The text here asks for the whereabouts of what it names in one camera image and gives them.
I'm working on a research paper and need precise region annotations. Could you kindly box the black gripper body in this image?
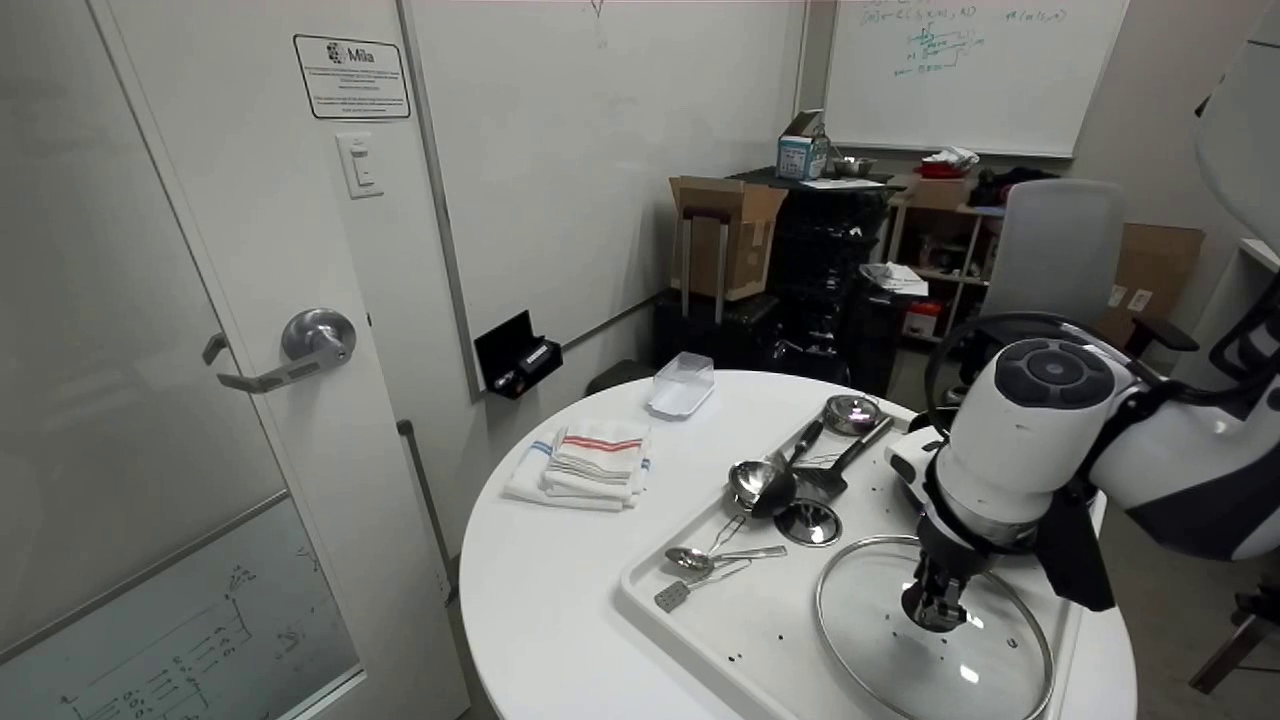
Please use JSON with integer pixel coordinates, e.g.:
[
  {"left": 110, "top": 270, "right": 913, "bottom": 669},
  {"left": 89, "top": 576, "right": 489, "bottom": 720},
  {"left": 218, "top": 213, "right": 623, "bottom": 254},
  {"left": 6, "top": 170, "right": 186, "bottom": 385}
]
[{"left": 900, "top": 516, "right": 997, "bottom": 631}]

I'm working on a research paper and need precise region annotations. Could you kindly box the glass pot lid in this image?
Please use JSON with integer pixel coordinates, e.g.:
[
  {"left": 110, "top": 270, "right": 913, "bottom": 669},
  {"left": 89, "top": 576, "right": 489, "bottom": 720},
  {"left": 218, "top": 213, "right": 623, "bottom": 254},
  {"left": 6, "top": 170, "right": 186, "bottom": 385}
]
[{"left": 813, "top": 535, "right": 1053, "bottom": 720}]

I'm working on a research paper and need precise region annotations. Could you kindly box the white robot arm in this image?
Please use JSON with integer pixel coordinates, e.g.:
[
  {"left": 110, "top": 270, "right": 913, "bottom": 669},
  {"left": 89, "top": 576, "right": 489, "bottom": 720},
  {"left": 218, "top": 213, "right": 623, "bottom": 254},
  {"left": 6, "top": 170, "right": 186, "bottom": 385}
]
[{"left": 891, "top": 288, "right": 1280, "bottom": 631}]

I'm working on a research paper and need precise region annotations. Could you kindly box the metal measuring cup set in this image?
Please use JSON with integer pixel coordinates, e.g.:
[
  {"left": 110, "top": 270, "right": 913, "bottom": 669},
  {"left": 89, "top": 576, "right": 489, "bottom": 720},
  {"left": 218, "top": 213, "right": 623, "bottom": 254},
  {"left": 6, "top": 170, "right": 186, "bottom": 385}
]
[{"left": 716, "top": 395, "right": 891, "bottom": 544}]

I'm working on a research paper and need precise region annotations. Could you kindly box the metal spoon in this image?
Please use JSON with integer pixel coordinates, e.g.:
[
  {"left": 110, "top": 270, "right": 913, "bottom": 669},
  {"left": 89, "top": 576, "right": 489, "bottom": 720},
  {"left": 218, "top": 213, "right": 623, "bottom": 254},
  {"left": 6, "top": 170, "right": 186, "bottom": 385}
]
[{"left": 666, "top": 544, "right": 785, "bottom": 579}]

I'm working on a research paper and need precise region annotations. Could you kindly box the black storage cabinet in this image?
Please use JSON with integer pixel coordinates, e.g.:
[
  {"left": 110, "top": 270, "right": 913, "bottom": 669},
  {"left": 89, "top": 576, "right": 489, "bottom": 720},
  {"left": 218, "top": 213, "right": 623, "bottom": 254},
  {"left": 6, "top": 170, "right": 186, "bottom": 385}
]
[{"left": 768, "top": 182, "right": 891, "bottom": 391}]

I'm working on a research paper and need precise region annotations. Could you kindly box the clear plastic container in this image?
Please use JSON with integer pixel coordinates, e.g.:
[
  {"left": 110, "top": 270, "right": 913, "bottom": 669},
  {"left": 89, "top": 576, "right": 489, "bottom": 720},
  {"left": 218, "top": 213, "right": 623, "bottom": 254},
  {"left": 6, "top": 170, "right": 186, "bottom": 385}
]
[{"left": 645, "top": 354, "right": 716, "bottom": 420}]

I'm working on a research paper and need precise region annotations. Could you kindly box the wooden shelf unit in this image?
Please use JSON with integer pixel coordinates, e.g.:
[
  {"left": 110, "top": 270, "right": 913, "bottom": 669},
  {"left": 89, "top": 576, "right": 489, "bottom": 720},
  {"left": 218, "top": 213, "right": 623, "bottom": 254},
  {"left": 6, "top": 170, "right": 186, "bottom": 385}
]
[{"left": 882, "top": 177, "right": 1000, "bottom": 344}]

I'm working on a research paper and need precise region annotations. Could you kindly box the grey office chair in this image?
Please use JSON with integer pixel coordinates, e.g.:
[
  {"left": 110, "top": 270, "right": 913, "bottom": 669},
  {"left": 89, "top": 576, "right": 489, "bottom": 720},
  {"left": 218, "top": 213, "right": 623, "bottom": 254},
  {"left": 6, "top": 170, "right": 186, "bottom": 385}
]
[{"left": 959, "top": 182, "right": 1204, "bottom": 379}]

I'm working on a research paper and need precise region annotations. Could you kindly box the folded white cloth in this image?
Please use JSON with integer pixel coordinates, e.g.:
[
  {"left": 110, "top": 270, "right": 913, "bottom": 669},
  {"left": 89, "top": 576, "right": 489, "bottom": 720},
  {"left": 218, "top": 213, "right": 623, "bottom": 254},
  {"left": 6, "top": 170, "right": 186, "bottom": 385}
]
[{"left": 503, "top": 428, "right": 649, "bottom": 511}]

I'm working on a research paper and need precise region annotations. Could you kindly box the black chair at right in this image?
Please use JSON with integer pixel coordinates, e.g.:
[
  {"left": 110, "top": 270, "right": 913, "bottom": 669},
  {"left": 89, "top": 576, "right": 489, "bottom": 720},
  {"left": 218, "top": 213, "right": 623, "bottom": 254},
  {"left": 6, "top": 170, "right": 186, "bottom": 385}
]
[{"left": 1209, "top": 282, "right": 1280, "bottom": 390}]

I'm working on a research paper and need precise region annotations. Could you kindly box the cardboard box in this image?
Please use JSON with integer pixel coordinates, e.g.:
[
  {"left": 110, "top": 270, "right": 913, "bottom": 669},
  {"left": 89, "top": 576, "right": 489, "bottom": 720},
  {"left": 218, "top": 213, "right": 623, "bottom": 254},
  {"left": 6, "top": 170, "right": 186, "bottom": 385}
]
[{"left": 674, "top": 177, "right": 785, "bottom": 301}]

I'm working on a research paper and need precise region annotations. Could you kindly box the white round table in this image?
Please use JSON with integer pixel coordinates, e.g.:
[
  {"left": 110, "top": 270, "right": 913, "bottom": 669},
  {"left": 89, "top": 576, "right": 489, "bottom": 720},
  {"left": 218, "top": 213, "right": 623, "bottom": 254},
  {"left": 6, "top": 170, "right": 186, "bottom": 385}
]
[{"left": 456, "top": 370, "right": 1141, "bottom": 720}]

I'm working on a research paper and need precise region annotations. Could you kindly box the black marker holder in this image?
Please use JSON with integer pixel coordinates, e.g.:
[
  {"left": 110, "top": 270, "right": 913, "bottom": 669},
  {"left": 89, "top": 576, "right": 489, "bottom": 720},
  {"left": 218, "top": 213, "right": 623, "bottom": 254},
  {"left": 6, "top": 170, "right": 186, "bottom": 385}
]
[{"left": 476, "top": 311, "right": 566, "bottom": 402}]

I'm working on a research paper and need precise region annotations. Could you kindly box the door notice sign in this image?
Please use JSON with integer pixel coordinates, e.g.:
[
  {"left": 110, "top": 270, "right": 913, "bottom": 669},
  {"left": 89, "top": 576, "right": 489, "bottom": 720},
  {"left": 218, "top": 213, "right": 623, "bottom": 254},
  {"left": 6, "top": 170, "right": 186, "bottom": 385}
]
[{"left": 291, "top": 32, "right": 413, "bottom": 119}]

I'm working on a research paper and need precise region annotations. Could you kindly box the wall whiteboard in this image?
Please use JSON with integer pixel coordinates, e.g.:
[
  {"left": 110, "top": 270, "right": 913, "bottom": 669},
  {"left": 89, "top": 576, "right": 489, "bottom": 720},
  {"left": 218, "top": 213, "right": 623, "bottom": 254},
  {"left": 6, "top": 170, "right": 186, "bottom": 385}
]
[{"left": 826, "top": 0, "right": 1129, "bottom": 161}]

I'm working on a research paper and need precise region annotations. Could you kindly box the silver door handle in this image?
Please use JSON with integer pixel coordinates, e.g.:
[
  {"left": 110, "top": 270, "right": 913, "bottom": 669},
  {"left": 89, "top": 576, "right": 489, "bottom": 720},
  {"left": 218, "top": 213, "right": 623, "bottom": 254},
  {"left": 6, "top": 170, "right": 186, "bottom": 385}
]
[{"left": 222, "top": 309, "right": 355, "bottom": 395}]

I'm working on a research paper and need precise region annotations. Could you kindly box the white light switch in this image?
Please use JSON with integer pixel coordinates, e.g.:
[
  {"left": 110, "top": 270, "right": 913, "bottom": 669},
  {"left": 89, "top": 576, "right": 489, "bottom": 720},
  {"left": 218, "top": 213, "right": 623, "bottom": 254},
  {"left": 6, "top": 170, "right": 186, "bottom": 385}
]
[{"left": 338, "top": 132, "right": 379, "bottom": 199}]

